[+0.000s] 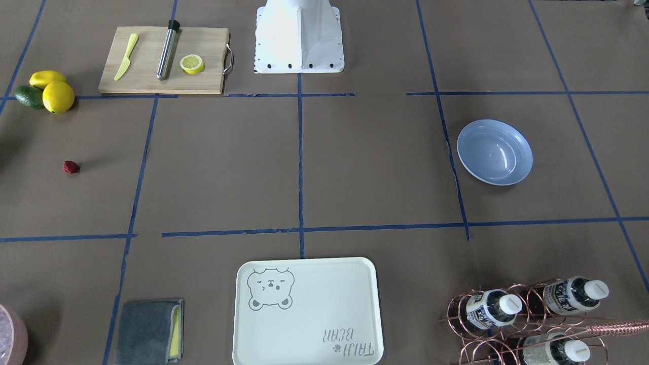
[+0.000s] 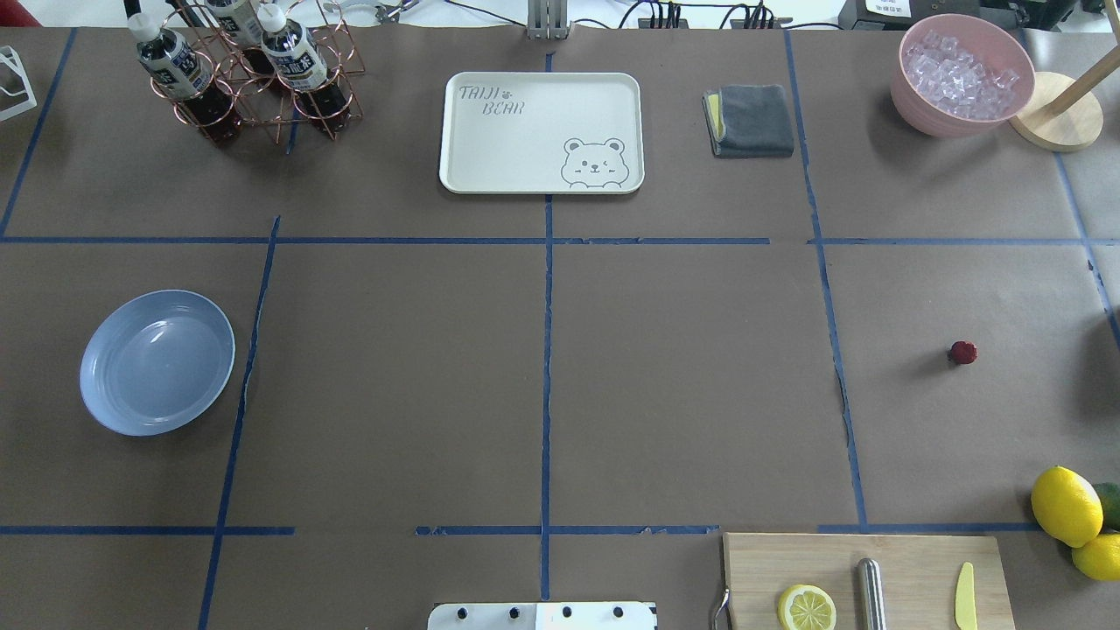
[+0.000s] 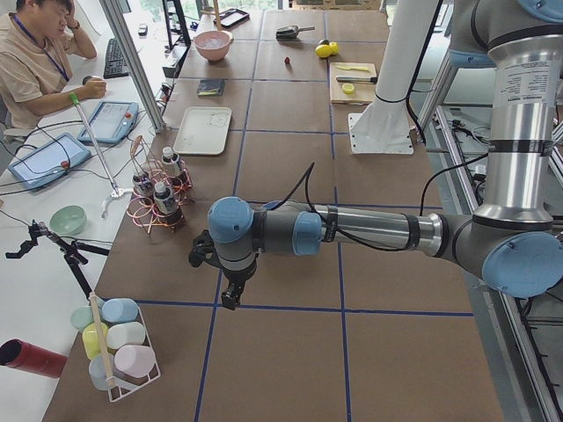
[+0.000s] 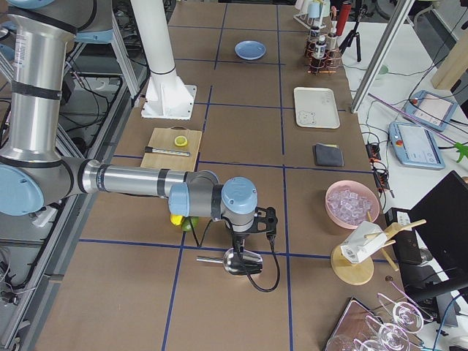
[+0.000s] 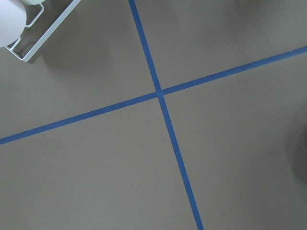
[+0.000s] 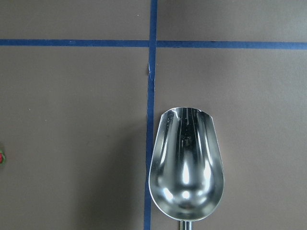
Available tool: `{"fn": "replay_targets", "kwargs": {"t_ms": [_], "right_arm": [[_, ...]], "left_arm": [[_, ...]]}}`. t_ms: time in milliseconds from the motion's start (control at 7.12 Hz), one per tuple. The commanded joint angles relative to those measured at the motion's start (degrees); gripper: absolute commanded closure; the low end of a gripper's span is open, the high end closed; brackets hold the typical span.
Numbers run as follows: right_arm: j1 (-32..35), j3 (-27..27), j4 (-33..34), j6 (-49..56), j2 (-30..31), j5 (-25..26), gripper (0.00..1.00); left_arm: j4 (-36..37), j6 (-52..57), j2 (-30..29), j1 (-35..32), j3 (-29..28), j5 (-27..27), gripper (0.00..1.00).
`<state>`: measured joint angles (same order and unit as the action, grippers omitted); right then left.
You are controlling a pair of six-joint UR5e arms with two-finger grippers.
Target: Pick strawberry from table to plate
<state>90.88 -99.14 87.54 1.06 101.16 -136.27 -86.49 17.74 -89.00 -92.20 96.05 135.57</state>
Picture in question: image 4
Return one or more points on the copper wire bottle rack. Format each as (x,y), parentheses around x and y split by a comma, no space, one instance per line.
(329,64)

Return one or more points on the green lime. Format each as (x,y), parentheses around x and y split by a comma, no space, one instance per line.
(189,223)

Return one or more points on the metal scoop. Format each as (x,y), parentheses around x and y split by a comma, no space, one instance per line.
(237,264)

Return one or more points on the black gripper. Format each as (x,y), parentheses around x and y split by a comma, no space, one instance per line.
(240,238)

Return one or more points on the wooden cup stand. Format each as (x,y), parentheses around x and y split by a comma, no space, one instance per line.
(361,273)

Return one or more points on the whole yellow lemon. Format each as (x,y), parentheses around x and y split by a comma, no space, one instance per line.
(176,220)

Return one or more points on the blue teach pendant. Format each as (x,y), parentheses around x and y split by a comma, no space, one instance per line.
(415,146)
(431,109)

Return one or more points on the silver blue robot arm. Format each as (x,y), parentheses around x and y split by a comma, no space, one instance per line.
(33,174)

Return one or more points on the aluminium frame post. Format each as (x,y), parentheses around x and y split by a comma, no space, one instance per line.
(396,21)

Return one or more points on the grey folded cloth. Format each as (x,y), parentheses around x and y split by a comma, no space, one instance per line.
(325,155)

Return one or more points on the tea bottle middle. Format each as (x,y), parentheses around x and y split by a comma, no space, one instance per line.
(313,36)

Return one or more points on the red cylinder tube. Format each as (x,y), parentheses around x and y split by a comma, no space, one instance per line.
(343,15)

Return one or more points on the cream bear tray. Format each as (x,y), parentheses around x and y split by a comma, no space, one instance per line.
(315,108)

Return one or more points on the white paper carton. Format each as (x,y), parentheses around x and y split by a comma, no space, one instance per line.
(364,241)

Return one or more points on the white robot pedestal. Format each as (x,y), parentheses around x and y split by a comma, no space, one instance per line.
(167,96)

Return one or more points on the blue teach pendant far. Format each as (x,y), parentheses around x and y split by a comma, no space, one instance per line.
(431,109)

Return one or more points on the wooden cutting board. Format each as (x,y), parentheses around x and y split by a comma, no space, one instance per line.
(164,138)

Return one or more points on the clear wine glass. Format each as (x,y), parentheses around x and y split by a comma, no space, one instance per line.
(392,336)
(405,312)

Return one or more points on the blue round plate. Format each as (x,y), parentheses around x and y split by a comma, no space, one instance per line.
(250,50)

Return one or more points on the tea bottle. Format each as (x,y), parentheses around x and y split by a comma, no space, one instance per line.
(320,47)
(313,36)
(331,39)

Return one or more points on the pink bowl of ice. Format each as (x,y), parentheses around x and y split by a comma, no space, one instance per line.
(349,203)

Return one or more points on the white wire cup rack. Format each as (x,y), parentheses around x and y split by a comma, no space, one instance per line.
(312,12)

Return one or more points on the black monitor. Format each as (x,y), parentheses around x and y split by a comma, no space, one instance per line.
(444,209)

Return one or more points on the lemon half slice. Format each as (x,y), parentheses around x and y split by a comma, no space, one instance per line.
(181,141)

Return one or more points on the tea bottle near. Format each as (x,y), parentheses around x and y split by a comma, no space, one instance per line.
(320,47)

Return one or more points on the tea bottle far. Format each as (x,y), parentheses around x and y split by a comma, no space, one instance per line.
(331,39)

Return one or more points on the blue teach pendant near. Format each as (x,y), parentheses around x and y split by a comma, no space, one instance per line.
(415,146)

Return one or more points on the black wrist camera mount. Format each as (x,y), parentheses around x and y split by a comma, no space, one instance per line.
(265,221)

